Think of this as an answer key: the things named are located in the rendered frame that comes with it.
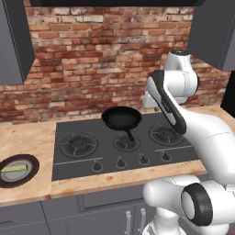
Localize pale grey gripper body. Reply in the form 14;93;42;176
142;91;161;110

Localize black frying pan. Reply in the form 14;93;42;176
100;106;143;142

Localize yellow butter stick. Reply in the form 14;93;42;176
0;163;28;174

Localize black hob knob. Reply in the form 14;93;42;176
138;152;150;166
116;155;127;169
92;159;104;173
160;150;172;162

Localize dark grey gas hob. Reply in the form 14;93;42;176
50;111;202;182

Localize black tall appliance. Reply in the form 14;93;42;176
219;71;235;119

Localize black range hood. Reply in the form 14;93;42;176
28;0;207;8

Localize grey drawer front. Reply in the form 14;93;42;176
0;200;48;228
78;184;148;213

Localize grey cupboard door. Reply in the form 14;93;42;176
134;203;158;235
45;207;136;235

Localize dark brown round plate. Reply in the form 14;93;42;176
0;153;40;189

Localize grey wall cupboard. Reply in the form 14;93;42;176
186;0;235;73
0;0;36;86

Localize silver cupboard handle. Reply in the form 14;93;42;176
125;210;133;235
139;207;148;235

